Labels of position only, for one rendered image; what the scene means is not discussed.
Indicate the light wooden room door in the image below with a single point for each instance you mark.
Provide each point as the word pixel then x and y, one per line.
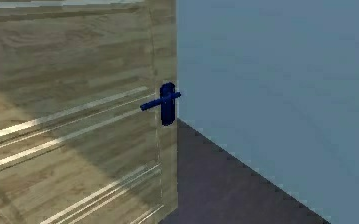
pixel 73 100

